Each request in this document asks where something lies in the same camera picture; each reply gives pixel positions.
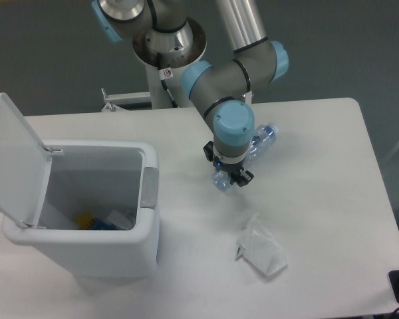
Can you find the white trash can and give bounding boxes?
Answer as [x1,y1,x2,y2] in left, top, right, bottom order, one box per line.
[2,139,160,278]

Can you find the white plastic bag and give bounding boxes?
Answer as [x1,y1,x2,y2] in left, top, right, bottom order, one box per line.
[235,214,288,276]

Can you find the yellow trash item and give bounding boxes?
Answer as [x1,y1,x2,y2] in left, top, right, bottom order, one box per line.
[75,212,96,230]

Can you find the blue trash item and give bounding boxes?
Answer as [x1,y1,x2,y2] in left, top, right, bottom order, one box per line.
[91,219,118,231]

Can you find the white trash item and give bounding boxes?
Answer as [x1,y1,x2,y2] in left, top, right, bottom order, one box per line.
[105,209,135,230]

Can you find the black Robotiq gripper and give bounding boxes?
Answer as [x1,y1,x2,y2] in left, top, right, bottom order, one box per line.
[203,141,254,187]

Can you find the clear plastic water bottle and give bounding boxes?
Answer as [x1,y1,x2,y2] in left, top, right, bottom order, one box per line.
[211,123,278,192]

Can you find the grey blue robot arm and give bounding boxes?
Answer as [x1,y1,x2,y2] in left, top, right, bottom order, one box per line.
[91,1,289,189]

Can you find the white trash can lid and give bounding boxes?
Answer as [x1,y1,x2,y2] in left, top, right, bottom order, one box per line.
[0,93,64,228]

